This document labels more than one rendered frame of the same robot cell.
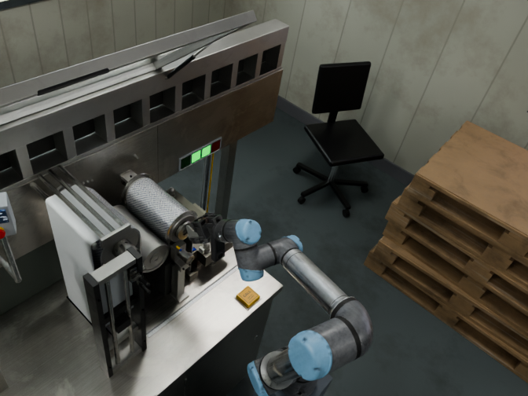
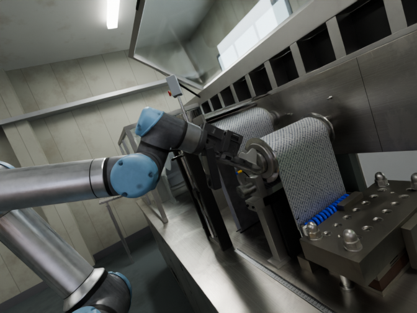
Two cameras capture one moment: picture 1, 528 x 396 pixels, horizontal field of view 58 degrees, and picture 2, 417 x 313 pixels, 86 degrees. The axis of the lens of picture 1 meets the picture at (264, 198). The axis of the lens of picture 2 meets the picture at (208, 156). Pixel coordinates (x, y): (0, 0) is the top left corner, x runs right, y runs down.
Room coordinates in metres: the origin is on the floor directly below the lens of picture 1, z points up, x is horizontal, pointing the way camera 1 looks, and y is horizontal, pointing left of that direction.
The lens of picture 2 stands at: (1.37, -0.38, 1.40)
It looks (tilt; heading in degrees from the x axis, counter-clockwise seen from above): 7 degrees down; 123
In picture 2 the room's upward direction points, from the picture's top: 21 degrees counter-clockwise
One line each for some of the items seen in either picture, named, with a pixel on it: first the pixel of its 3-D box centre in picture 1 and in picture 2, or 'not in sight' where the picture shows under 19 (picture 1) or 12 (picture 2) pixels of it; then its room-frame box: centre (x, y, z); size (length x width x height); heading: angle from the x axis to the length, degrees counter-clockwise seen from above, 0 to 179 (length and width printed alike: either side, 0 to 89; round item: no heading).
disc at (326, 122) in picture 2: (137, 189); (314, 133); (1.26, 0.48, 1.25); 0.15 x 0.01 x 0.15; 146
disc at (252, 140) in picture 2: (181, 227); (260, 160); (1.12, 0.27, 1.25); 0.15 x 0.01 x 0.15; 146
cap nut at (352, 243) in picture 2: not in sight; (350, 238); (1.31, 0.14, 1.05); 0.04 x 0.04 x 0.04
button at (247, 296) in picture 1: (247, 296); not in sight; (1.12, -0.02, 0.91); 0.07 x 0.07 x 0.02; 56
